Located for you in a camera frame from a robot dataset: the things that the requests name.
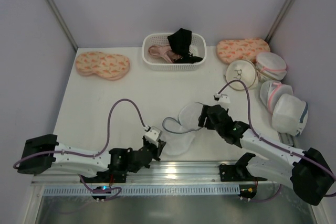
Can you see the pink bra in basket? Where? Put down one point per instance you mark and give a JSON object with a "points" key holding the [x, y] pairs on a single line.
{"points": [[164, 52]]}

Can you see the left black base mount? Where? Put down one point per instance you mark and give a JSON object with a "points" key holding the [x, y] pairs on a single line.
{"points": [[107, 177]]}

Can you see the left peach patterned bra case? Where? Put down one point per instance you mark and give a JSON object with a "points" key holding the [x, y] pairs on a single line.
{"points": [[107, 66]]}

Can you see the peach patterned bra case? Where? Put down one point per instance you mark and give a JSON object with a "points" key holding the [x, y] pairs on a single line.
{"points": [[229, 50], [107, 66]]}

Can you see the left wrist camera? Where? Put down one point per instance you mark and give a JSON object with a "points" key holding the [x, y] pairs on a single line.
{"points": [[153, 135]]}

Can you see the right peach patterned bra case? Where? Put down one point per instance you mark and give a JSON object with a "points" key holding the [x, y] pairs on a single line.
{"points": [[229, 50]]}

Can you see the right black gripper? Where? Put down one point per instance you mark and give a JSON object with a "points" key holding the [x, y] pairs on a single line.
{"points": [[205, 116]]}

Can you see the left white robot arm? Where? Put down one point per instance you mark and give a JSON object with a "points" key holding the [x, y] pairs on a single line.
{"points": [[46, 153]]}

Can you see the white mesh bag blue trim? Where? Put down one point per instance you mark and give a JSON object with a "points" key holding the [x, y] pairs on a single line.
{"points": [[180, 132]]}

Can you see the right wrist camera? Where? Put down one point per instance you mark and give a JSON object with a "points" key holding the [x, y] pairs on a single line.
{"points": [[223, 100]]}

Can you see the white slotted cable duct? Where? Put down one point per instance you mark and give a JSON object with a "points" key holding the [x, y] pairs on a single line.
{"points": [[147, 190]]}

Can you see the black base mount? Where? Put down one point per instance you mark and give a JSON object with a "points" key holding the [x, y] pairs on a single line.
{"points": [[236, 171], [107, 177]]}

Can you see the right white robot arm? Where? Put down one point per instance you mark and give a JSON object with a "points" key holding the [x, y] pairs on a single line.
{"points": [[305, 172]]}

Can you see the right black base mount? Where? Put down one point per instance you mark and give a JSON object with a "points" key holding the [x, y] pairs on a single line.
{"points": [[236, 171]]}

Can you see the large white bag blue trim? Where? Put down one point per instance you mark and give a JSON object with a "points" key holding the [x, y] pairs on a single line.
{"points": [[290, 115]]}

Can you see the aluminium mounting rail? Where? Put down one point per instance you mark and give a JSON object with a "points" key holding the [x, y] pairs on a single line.
{"points": [[159, 172]]}

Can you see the black bra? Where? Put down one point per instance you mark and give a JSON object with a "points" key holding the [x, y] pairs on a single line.
{"points": [[180, 43]]}

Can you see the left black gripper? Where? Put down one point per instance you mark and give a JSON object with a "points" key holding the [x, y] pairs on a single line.
{"points": [[156, 149]]}

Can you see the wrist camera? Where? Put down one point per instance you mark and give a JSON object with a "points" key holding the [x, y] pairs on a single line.
{"points": [[223, 100], [153, 135]]}

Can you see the cream laundry bag beige trim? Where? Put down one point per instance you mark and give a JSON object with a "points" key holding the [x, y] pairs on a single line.
{"points": [[244, 71]]}

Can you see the white plastic basket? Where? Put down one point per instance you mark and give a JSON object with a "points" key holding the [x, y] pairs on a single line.
{"points": [[197, 48]]}

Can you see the white mesh bag pink trim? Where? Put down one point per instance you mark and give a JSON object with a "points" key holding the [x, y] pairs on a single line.
{"points": [[271, 91]]}

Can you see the white mesh bag pink zipper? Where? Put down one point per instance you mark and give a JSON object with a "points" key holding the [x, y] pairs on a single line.
{"points": [[270, 66]]}

